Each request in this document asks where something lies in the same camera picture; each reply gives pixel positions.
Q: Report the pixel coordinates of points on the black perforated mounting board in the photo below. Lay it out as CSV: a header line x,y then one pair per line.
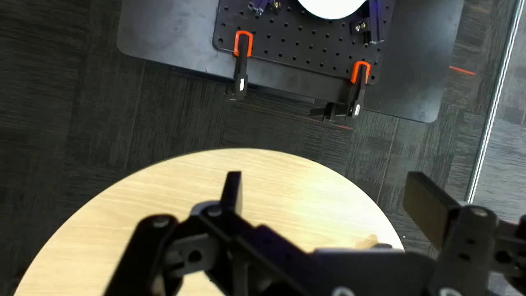
x,y
307,46

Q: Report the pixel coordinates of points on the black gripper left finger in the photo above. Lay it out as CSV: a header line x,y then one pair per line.
x,y
182,257

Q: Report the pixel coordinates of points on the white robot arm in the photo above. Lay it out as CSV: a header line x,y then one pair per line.
x,y
330,7

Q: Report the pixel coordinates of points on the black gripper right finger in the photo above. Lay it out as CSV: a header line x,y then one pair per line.
x,y
466,247

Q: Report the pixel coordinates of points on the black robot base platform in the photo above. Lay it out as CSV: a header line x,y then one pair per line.
x,y
165,33

